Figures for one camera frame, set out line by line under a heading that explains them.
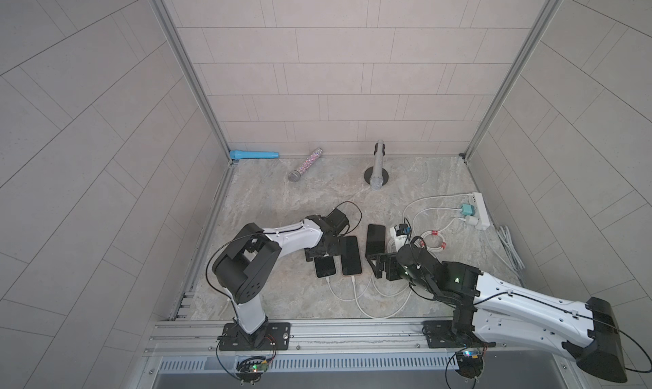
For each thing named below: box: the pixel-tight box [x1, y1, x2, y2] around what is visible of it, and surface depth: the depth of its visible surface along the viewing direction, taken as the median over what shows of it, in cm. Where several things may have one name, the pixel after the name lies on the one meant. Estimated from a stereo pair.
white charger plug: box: [465, 214, 479, 226], surface depth 95 cm
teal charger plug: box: [460, 203, 476, 216], surface depth 98 cm
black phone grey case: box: [314, 255, 337, 278], surface depth 85 cm
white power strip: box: [472, 191, 490, 231], surface depth 96 cm
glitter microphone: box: [287, 146, 324, 182], surface depth 112 cm
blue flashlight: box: [229, 150, 281, 161], surface depth 118 cm
